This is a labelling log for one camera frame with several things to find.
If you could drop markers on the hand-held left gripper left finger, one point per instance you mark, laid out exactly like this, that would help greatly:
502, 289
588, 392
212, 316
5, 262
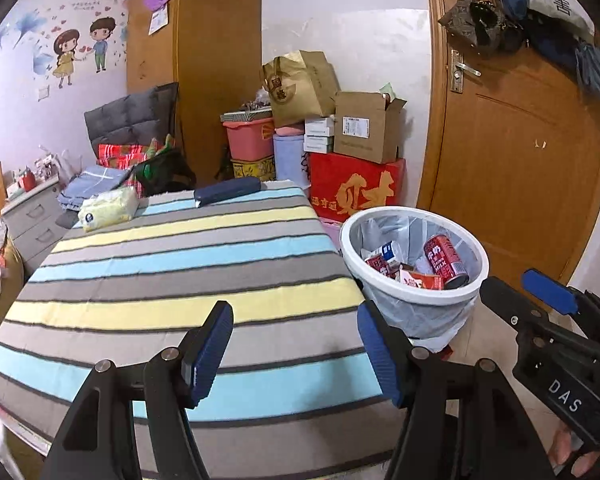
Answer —
210, 355

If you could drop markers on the striped tablecloth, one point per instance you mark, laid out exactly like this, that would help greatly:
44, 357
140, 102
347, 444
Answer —
180, 280

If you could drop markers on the tray of small items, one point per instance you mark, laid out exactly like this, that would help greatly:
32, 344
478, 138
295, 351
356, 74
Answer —
245, 115

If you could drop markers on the tan paper gift bag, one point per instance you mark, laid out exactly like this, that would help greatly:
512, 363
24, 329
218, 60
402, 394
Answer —
300, 90

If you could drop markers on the yellow patterned box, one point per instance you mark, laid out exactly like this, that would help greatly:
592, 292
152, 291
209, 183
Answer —
252, 169

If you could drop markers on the white paper tag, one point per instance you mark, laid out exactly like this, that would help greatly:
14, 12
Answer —
157, 21

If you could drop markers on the red cup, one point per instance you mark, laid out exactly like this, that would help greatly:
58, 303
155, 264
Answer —
28, 180

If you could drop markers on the grey padded chair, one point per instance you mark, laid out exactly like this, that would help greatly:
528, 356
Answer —
125, 115

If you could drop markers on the white blue carton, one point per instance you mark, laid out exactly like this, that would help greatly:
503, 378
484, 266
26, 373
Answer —
387, 252

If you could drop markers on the red white drink carton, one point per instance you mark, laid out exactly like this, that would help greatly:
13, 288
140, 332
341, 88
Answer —
420, 280

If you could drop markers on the red gift box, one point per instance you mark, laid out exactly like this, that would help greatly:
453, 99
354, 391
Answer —
355, 187

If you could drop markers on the white plastic bin with liner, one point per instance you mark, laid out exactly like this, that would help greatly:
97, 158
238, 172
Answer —
415, 299

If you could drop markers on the brown handbag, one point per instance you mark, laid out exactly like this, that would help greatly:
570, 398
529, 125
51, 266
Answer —
462, 17

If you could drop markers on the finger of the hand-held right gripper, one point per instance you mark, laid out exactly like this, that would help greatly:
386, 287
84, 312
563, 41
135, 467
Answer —
547, 287
500, 297

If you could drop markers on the wooden wardrobe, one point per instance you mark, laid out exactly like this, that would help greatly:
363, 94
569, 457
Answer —
215, 60

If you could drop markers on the grey nightstand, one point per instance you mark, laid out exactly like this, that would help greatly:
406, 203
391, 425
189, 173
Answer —
35, 220

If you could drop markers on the light blue round box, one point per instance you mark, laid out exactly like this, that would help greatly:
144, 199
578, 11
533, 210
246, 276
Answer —
290, 160

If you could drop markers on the white wall switch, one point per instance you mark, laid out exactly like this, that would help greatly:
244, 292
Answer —
43, 93

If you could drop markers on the red plaid cloth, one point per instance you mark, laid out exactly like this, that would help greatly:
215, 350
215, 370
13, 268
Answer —
117, 152

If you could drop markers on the dark navy hanging bag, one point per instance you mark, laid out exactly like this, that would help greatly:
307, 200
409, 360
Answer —
550, 40

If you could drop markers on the wooden door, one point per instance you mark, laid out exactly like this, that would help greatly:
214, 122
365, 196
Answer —
505, 160

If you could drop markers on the yellow green tissue pack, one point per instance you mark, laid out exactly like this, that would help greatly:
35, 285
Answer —
107, 209

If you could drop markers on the cartoon wall sticker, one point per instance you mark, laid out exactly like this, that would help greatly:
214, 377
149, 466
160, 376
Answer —
67, 55

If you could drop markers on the black bag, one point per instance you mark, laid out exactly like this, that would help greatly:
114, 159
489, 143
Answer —
167, 170

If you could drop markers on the dark blue case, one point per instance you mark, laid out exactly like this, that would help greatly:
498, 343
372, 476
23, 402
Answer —
227, 191

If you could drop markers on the folded blue cloth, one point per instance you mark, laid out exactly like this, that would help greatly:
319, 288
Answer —
92, 182

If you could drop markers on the pink storage box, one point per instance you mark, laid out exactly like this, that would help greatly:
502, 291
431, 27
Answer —
250, 140

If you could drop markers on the small white box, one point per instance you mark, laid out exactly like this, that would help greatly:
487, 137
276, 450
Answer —
320, 126
319, 144

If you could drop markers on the open cardboard box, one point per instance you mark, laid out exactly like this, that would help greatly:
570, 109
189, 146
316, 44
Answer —
362, 130

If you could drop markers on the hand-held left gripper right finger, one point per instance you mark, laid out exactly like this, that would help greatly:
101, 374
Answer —
380, 355

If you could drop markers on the person's right hand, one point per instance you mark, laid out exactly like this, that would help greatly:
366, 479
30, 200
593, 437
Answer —
562, 450

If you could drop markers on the folded pink cloth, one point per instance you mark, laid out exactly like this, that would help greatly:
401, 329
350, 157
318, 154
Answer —
289, 131

